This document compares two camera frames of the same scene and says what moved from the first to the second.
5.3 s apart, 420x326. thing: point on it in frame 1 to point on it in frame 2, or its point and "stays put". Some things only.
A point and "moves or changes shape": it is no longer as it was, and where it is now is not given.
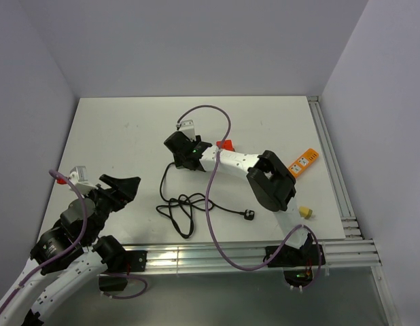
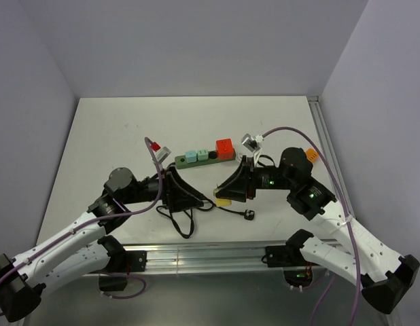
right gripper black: [179, 161] to [241, 185]
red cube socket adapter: [226, 145] stays put
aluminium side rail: [349, 219] stays put
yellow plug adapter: [305, 212] moves or changes shape
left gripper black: [126, 188] to [178, 204]
